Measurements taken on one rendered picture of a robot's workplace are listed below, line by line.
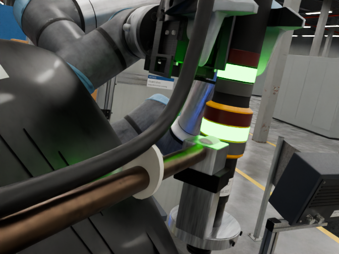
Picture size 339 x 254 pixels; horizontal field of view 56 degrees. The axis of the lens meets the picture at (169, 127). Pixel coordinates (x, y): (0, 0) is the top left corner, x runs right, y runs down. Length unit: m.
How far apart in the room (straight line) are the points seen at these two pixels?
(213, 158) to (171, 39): 0.15
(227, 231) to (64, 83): 0.20
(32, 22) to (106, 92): 1.59
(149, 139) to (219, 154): 0.09
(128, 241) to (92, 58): 0.30
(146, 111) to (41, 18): 0.51
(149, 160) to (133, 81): 2.00
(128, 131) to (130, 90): 1.22
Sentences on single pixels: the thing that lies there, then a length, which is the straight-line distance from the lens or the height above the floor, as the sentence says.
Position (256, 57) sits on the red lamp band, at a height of 1.47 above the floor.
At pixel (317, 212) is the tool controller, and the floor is 1.09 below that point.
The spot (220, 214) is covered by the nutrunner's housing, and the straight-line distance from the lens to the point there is 0.32.
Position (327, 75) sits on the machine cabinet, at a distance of 10.49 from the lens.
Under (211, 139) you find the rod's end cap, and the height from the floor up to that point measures 1.40.
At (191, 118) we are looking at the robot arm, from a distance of 0.85.
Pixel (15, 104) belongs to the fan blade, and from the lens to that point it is 0.24.
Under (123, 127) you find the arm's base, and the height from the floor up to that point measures 1.23.
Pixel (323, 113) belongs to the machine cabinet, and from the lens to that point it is 10.36.
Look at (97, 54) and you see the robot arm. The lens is 0.48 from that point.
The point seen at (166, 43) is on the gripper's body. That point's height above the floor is 1.47.
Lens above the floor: 1.46
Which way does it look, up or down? 12 degrees down
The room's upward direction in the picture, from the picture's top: 10 degrees clockwise
